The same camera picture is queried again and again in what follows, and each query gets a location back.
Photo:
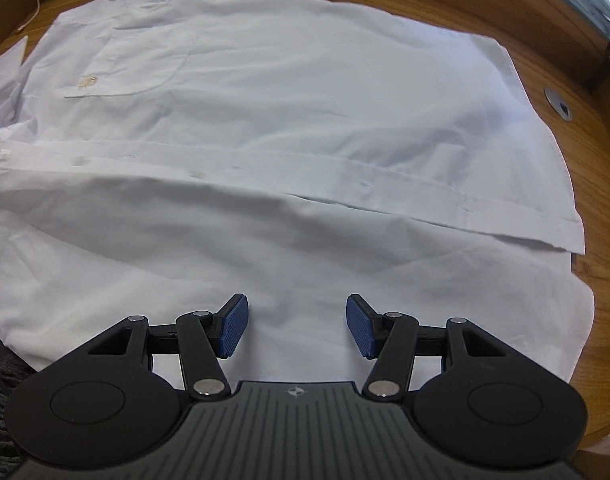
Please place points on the white button-up shirt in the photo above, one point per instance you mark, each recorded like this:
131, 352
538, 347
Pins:
285, 110

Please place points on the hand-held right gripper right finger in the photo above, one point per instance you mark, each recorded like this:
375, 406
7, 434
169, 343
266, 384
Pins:
362, 327

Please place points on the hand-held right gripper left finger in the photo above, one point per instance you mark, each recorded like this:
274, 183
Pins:
233, 325

